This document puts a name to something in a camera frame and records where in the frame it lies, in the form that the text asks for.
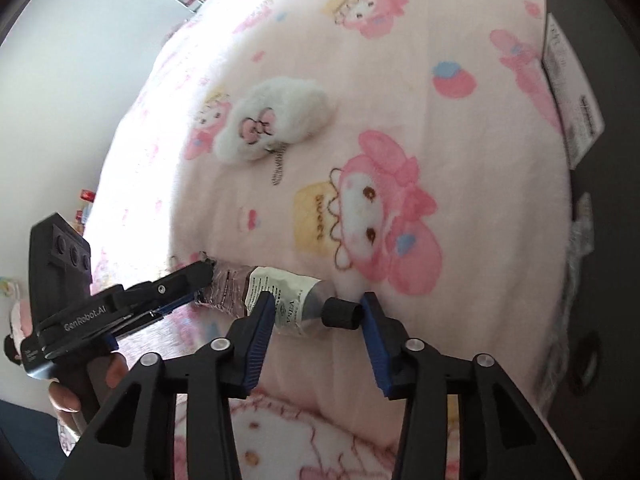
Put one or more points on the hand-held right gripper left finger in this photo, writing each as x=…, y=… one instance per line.
x=260, y=335

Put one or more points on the person's left hand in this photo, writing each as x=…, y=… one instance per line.
x=65, y=400

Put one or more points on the clear plastic wrapper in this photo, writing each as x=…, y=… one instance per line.
x=577, y=230

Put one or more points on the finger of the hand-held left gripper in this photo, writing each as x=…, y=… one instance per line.
x=172, y=306
x=165, y=287

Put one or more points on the pink printed fleece cloth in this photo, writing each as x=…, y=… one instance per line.
x=300, y=440

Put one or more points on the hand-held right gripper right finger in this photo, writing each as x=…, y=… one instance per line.
x=375, y=335

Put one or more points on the grey storage box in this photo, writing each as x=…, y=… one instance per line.
x=610, y=135

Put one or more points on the pink printed blanket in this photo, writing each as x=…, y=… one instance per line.
x=400, y=85

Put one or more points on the pink white plush toy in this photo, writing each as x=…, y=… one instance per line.
x=15, y=330

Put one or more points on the silver tube with black cap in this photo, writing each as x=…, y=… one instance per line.
x=300, y=300

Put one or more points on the small red bottles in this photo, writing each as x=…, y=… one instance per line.
x=85, y=205

